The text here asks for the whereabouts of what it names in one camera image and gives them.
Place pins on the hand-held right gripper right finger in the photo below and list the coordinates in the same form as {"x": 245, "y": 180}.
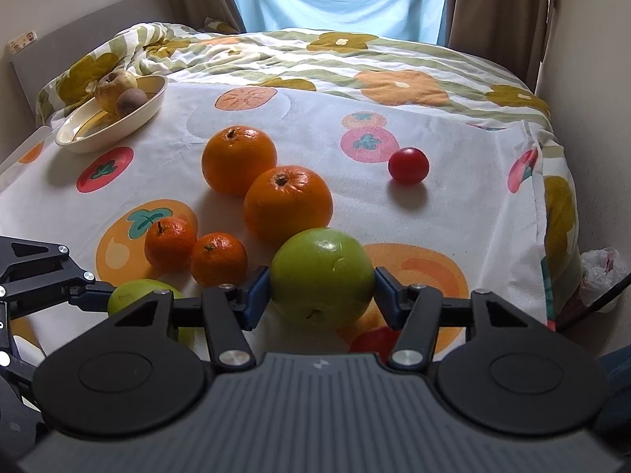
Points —
{"x": 387, "y": 300}

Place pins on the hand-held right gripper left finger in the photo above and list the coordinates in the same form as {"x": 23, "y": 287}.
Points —
{"x": 256, "y": 300}

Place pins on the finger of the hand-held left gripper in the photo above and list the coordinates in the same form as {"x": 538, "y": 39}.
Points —
{"x": 91, "y": 294}
{"x": 7, "y": 350}

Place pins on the green apple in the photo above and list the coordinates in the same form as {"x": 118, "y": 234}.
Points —
{"x": 133, "y": 293}
{"x": 320, "y": 276}

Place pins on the red tomato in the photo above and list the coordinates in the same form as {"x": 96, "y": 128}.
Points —
{"x": 408, "y": 165}
{"x": 372, "y": 345}

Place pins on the small mandarin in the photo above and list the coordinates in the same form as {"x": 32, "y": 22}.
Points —
{"x": 170, "y": 245}
{"x": 219, "y": 261}

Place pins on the large orange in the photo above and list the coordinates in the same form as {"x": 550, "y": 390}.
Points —
{"x": 239, "y": 160}
{"x": 288, "y": 204}

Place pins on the cream oval bowl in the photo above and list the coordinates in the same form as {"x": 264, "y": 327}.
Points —
{"x": 123, "y": 123}

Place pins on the white fruit-print quilt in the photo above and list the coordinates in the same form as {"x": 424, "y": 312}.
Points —
{"x": 305, "y": 123}

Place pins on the brown kiwi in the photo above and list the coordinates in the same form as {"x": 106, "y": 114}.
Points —
{"x": 131, "y": 101}

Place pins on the yellowish apple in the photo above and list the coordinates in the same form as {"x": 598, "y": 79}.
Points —
{"x": 114, "y": 86}

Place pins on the white plastic bag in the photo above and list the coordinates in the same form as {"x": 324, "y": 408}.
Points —
{"x": 599, "y": 268}

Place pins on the dark blue cloth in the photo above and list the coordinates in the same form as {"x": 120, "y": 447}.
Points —
{"x": 616, "y": 384}

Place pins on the striped floral blanket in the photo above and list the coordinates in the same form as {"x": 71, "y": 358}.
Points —
{"x": 345, "y": 54}

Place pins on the grey headboard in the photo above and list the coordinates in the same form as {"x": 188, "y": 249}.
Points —
{"x": 74, "y": 34}

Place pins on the patterned pillow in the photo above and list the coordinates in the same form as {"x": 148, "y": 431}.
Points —
{"x": 219, "y": 25}

